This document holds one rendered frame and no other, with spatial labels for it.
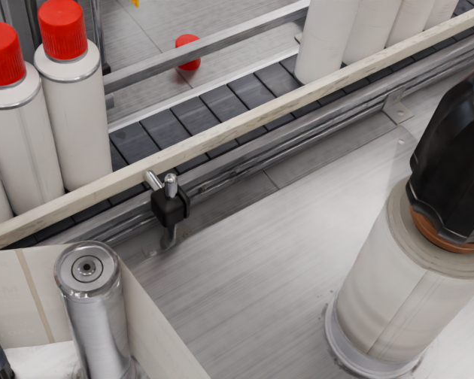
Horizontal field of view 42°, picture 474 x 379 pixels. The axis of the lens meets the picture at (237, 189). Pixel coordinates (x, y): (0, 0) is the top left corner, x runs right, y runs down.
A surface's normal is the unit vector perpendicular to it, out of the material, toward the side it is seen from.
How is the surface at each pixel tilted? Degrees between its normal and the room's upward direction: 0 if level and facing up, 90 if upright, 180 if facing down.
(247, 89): 0
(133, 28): 0
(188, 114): 0
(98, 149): 90
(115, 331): 90
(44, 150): 90
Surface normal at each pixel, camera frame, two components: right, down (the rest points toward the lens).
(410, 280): -0.60, 0.62
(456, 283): -0.05, 0.83
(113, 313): 0.72, 0.60
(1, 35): 0.05, -0.58
